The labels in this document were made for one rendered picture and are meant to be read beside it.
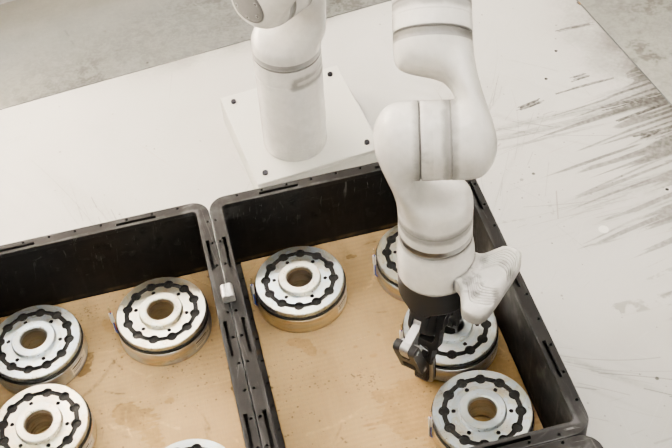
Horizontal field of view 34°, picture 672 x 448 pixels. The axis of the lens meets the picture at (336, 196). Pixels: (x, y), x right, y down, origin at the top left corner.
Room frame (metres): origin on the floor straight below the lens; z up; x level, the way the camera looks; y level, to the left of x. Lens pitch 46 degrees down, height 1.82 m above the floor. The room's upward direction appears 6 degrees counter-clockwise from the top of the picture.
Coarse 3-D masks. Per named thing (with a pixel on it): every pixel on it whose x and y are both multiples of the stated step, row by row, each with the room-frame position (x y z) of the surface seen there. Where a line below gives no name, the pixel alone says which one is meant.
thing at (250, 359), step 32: (256, 192) 0.88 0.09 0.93; (288, 192) 0.88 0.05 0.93; (480, 192) 0.84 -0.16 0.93; (224, 224) 0.83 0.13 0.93; (224, 256) 0.79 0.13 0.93; (512, 288) 0.71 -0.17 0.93; (256, 352) 0.66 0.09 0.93; (544, 352) 0.62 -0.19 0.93; (256, 384) 0.62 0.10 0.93; (256, 416) 0.58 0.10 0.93; (576, 416) 0.55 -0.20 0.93
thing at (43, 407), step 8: (32, 408) 0.66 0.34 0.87; (40, 408) 0.66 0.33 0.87; (48, 408) 0.66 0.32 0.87; (56, 408) 0.66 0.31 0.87; (24, 416) 0.65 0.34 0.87; (56, 416) 0.65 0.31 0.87; (16, 424) 0.64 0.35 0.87; (24, 424) 0.64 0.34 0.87; (56, 424) 0.64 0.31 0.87; (16, 432) 0.63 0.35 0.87; (24, 432) 0.63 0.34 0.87; (48, 432) 0.63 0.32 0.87; (56, 432) 0.63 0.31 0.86; (24, 440) 0.62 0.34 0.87; (32, 440) 0.62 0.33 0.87; (40, 440) 0.62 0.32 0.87; (48, 440) 0.62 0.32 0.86
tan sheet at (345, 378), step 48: (288, 336) 0.75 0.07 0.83; (336, 336) 0.74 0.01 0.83; (384, 336) 0.73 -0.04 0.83; (288, 384) 0.68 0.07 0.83; (336, 384) 0.68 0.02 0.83; (384, 384) 0.67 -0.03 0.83; (432, 384) 0.67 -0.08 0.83; (288, 432) 0.62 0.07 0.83; (336, 432) 0.62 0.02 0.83; (384, 432) 0.61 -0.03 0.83
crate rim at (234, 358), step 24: (144, 216) 0.86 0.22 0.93; (168, 216) 0.86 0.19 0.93; (24, 240) 0.84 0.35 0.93; (48, 240) 0.84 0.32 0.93; (72, 240) 0.84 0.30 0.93; (216, 264) 0.78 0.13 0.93; (216, 288) 0.74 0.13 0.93; (240, 360) 0.65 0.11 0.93; (240, 384) 0.62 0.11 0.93; (240, 408) 0.59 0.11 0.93
